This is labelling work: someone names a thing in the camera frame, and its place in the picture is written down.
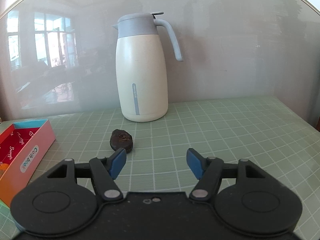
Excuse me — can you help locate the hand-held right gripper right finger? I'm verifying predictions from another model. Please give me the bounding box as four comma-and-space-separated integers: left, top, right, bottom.
186, 148, 269, 202

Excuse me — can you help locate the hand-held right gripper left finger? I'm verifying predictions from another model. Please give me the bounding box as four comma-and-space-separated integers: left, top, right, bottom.
45, 148, 127, 202

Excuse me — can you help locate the dark wrinkled fruit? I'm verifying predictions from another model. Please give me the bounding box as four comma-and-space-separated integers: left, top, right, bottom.
109, 129, 133, 153

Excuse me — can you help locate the pink box with red inside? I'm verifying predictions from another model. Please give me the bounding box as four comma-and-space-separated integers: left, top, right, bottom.
0, 119, 56, 201

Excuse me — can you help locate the green grid cutting mat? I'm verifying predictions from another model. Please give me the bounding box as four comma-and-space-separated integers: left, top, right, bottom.
0, 96, 320, 240

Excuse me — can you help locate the cream and grey thermos jug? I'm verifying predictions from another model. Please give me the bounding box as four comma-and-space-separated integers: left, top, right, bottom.
112, 11, 184, 122

